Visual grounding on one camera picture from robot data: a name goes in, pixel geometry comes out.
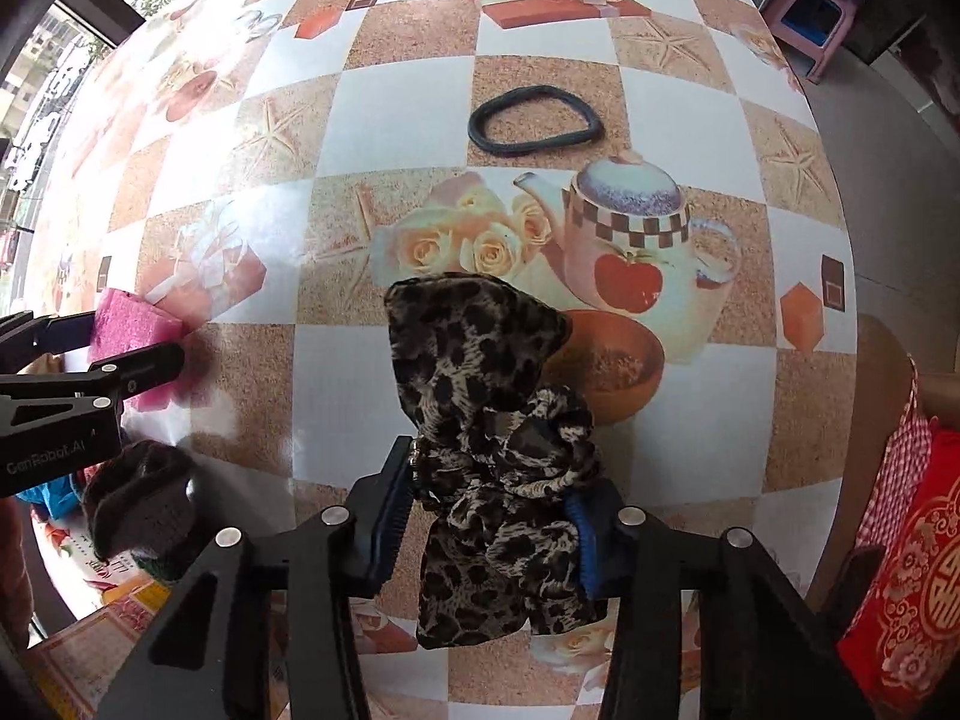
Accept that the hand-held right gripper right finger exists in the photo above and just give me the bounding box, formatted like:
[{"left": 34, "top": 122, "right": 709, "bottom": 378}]
[{"left": 562, "top": 480, "right": 875, "bottom": 720}]

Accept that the blue mesh cloth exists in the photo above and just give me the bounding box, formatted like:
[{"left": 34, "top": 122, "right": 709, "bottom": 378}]
[{"left": 15, "top": 465, "right": 87, "bottom": 522}]

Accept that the black hair band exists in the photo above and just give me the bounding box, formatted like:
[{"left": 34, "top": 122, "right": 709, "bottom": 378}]
[{"left": 466, "top": 85, "right": 605, "bottom": 158}]

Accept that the checkered printed tablecloth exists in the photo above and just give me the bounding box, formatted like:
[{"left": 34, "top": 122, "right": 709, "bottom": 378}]
[{"left": 30, "top": 0, "right": 860, "bottom": 720}]

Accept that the red patterned cardboard box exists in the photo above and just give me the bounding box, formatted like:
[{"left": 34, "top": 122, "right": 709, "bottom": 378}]
[{"left": 30, "top": 525, "right": 293, "bottom": 720}]

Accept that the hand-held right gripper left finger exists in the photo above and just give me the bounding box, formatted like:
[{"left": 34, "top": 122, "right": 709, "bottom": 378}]
[{"left": 97, "top": 436, "right": 419, "bottom": 720}]

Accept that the plain pink sponge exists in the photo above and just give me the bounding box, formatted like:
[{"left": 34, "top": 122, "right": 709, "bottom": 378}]
[{"left": 88, "top": 286, "right": 188, "bottom": 412}]

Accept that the red checked cloth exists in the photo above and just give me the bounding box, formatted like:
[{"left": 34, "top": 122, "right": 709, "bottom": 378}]
[{"left": 855, "top": 356, "right": 938, "bottom": 541}]

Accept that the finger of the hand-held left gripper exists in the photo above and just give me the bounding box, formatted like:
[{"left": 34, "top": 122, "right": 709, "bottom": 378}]
[
  {"left": 0, "top": 310, "right": 102, "bottom": 361},
  {"left": 0, "top": 343, "right": 186, "bottom": 432}
]

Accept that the wooden chair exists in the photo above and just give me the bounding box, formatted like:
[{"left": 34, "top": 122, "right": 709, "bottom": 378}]
[{"left": 806, "top": 311, "right": 960, "bottom": 616}]

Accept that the red embroidered cushion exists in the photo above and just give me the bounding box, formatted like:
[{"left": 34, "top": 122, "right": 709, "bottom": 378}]
[{"left": 836, "top": 420, "right": 960, "bottom": 720}]

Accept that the leopard print scrunchie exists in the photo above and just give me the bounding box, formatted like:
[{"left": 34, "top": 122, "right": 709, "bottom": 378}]
[{"left": 382, "top": 272, "right": 608, "bottom": 650}]

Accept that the pink plastic stool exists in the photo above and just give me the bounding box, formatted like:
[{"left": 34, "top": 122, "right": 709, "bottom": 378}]
[{"left": 761, "top": 0, "right": 871, "bottom": 83}]

